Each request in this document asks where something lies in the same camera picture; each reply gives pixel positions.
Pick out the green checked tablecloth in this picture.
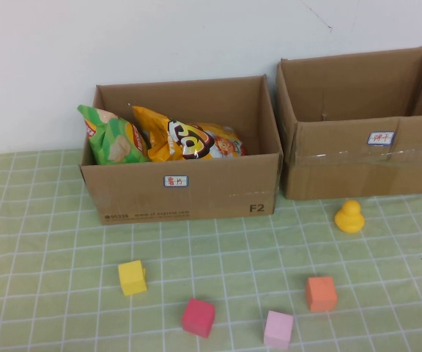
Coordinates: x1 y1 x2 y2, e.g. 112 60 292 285
0 148 422 352

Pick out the yellow foam cube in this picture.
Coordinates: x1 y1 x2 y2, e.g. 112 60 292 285
118 260 148 297

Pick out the pink foam cube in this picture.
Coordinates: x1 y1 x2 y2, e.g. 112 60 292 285
264 310 295 351

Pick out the red foam cube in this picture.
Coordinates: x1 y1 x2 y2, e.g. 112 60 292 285
181 298 216 338

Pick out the white label on F2 box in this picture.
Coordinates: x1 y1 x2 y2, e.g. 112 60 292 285
163 175 190 188

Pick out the orange foam cube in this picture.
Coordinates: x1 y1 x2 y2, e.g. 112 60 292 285
305 276 339 313

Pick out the cardboard box with F2 print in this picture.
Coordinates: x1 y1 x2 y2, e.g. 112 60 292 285
78 74 284 225

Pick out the yellow-orange chip bag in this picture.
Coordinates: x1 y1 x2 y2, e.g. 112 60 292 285
128 103 249 162

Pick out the yellow rubber duck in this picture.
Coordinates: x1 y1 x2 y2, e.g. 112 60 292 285
334 199 366 235

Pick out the green Lay's chip bag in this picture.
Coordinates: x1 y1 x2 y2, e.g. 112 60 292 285
77 103 152 165

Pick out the taped cardboard box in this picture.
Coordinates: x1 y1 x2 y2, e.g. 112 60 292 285
275 44 422 201

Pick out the white label on taped box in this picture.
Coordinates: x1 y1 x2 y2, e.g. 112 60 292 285
366 131 396 147

